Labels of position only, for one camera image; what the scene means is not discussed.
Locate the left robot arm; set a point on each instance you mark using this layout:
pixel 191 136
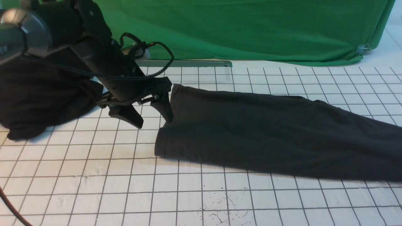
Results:
pixel 73 35

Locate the black crumpled cloth pile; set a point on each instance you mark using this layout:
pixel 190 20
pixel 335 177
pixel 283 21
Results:
pixel 35 96

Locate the gray long sleeve shirt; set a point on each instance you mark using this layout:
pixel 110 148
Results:
pixel 287 135

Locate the gray metal bar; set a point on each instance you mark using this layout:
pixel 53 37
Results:
pixel 185 63

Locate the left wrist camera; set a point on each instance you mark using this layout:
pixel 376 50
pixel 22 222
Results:
pixel 140 53

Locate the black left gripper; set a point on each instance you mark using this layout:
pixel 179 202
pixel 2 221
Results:
pixel 125 81

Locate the metal binder clip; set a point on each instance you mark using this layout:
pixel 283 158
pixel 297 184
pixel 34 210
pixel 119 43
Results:
pixel 363 49

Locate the green backdrop cloth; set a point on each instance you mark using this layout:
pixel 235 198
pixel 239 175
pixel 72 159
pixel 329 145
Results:
pixel 303 32

